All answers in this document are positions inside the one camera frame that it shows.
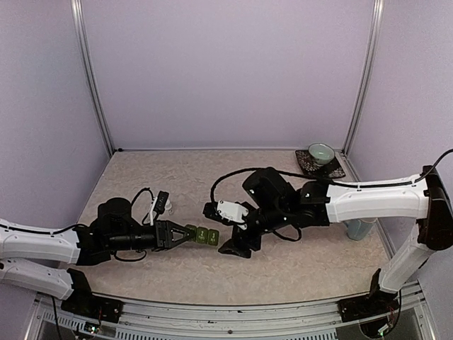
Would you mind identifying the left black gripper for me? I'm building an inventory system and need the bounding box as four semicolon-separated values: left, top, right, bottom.
108;220;195;251

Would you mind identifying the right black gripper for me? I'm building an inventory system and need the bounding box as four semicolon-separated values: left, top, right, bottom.
218;202;289;259

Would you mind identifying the green pill organizer box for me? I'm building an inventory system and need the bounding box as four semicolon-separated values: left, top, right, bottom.
185;225;220;247

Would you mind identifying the white pill bottle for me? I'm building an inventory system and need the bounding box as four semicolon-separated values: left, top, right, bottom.
165;200;174;215

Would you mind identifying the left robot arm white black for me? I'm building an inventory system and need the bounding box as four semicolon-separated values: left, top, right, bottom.
1;191;196;315

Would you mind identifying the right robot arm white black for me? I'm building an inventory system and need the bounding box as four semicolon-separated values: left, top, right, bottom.
203;165;452;315

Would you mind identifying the light blue mug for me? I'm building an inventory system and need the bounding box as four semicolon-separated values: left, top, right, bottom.
345;219;376;241

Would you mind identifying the black patterned tray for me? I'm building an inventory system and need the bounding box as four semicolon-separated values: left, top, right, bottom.
295;149;346;179

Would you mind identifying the pale green bowl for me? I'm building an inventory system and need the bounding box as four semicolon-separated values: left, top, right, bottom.
308;143;335;166

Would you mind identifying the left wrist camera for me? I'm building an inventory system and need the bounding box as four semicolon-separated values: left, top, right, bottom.
153;191;169;214

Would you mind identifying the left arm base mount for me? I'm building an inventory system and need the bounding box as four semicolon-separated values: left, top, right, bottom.
61;292;124;324

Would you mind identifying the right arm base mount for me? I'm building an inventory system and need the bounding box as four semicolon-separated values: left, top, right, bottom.
337;295;400;322

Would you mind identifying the front aluminium rail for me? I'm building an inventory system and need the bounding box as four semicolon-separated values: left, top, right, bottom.
24;293;436;340

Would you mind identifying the left aluminium frame post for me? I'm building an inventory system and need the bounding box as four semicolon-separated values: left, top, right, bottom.
70;0;115;157

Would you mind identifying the aluminium frame post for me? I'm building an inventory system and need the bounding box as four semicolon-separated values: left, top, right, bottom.
70;0;115;157
342;0;385;157

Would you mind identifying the right aluminium frame post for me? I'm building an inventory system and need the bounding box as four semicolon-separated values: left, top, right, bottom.
342;0;385;157

